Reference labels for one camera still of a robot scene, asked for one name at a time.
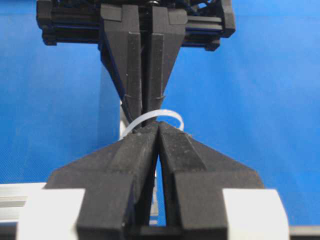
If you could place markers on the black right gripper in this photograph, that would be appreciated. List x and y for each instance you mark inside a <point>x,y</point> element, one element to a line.
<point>203,22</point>

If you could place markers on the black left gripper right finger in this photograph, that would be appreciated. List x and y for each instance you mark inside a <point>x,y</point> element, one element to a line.
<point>194,176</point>

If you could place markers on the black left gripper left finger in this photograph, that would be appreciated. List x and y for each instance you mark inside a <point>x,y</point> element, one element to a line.
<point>118,182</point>

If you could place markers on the translucent white zip-tie loop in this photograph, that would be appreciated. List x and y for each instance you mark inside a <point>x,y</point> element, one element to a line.
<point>152,115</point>

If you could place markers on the square aluminium extrusion frame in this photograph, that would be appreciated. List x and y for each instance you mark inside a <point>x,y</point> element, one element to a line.
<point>50,117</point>

